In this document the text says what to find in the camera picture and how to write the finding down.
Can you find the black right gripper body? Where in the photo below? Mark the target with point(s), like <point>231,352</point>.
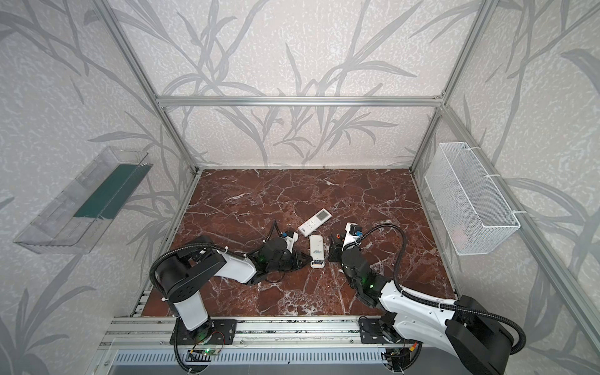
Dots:
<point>341,251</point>

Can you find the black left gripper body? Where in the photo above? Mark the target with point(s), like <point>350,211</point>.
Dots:
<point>294,255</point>

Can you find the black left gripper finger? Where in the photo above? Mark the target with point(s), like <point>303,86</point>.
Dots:
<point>302,261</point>
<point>302,255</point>

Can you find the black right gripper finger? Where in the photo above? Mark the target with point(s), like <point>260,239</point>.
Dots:
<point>336,241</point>
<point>334,255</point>

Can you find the white remote being unloaded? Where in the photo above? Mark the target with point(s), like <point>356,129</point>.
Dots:
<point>316,249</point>

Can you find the white remote with display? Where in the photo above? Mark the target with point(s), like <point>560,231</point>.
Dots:
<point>314,222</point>

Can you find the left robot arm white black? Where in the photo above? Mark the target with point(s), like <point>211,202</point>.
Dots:
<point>179,275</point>

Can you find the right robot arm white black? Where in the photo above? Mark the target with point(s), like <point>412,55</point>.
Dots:
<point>482,341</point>

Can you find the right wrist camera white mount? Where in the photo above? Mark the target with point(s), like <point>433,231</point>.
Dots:
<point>353,235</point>

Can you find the small circuit board with wires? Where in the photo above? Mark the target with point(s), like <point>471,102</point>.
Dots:
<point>203,354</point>

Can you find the white wire mesh basket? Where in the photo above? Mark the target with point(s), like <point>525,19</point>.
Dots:
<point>476,215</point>

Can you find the aluminium horizontal frame bar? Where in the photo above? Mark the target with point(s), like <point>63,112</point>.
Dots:
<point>250,101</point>

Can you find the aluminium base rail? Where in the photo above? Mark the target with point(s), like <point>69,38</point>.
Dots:
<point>248,332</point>

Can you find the clear plastic wall tray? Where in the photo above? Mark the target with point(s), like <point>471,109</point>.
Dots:
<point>75,220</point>

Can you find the aluminium frame post left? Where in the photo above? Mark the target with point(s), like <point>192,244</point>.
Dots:
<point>108,17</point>

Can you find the aluminium frame post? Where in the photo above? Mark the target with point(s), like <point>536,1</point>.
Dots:
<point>108,17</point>
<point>483,17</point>

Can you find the aluminium frame post right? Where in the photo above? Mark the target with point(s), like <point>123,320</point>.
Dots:
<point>483,17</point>

